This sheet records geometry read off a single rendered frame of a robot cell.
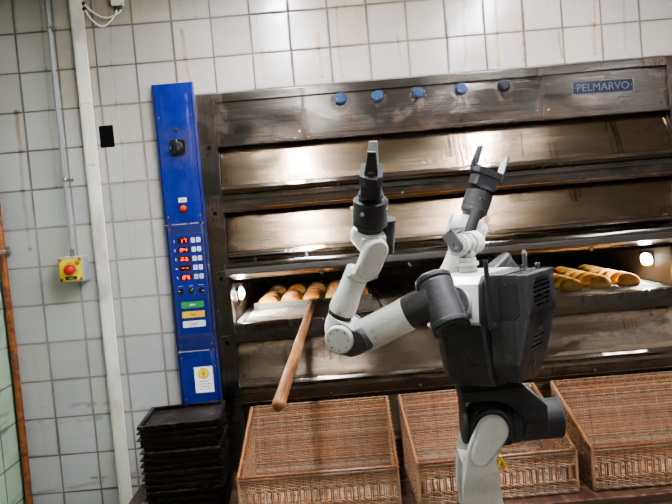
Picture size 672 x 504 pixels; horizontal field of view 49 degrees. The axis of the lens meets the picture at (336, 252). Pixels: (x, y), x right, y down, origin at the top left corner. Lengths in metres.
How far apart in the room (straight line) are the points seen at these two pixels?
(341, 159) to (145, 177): 0.78
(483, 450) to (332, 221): 1.22
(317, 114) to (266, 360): 1.00
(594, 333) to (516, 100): 0.99
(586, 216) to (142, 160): 1.77
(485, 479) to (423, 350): 0.97
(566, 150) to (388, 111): 0.72
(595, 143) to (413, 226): 0.79
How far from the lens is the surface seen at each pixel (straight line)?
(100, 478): 3.24
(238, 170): 2.94
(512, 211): 3.01
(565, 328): 3.11
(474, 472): 2.11
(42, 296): 3.15
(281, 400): 1.62
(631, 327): 3.20
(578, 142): 3.09
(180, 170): 2.95
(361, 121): 2.96
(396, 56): 2.99
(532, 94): 3.08
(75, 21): 3.15
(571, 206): 3.07
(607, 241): 2.96
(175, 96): 2.98
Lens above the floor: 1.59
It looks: 3 degrees down
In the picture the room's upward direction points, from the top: 5 degrees counter-clockwise
